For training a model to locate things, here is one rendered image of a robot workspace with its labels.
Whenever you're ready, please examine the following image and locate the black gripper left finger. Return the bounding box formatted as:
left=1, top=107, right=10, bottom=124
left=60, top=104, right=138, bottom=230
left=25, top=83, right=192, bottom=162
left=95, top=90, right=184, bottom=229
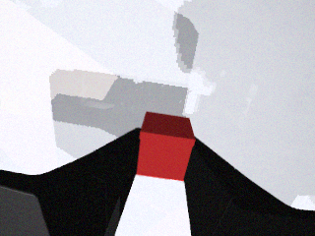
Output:
left=0, top=127, right=141, bottom=236

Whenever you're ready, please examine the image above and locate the red block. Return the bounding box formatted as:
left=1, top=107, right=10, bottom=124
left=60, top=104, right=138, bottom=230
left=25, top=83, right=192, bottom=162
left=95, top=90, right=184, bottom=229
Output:
left=135, top=111, right=196, bottom=181

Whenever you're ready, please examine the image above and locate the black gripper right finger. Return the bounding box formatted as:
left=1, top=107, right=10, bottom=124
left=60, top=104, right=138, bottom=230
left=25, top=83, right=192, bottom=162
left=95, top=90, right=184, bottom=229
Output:
left=182, top=137, right=315, bottom=236

